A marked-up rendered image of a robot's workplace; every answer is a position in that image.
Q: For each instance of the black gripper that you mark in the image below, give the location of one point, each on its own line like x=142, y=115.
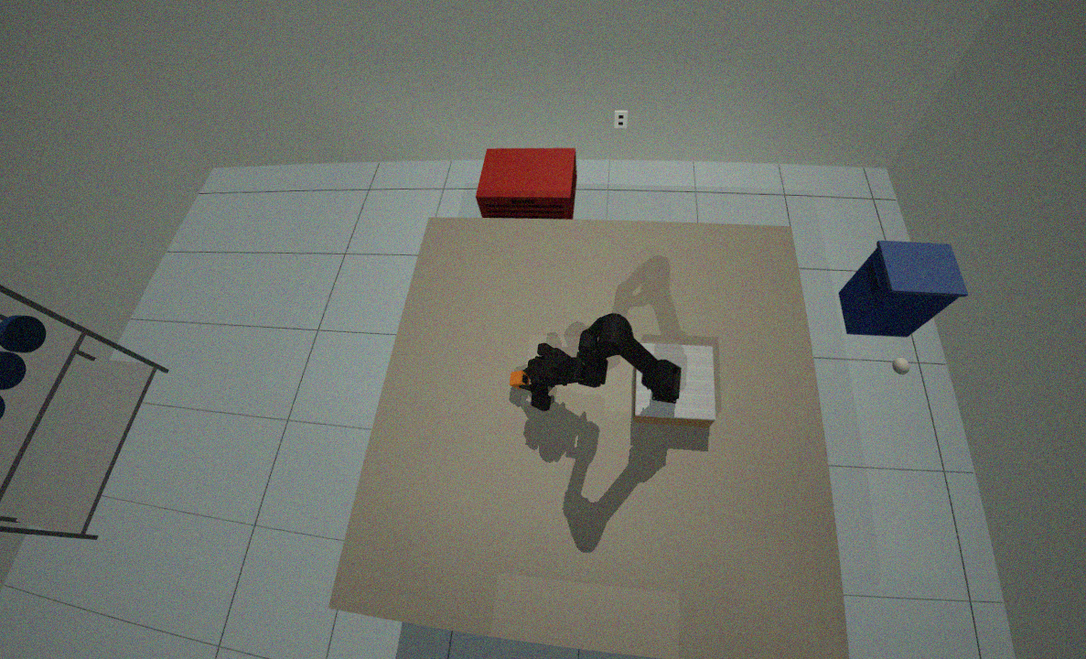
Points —
x=540, y=398

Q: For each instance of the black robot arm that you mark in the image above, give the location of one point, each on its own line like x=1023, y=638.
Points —
x=590, y=365

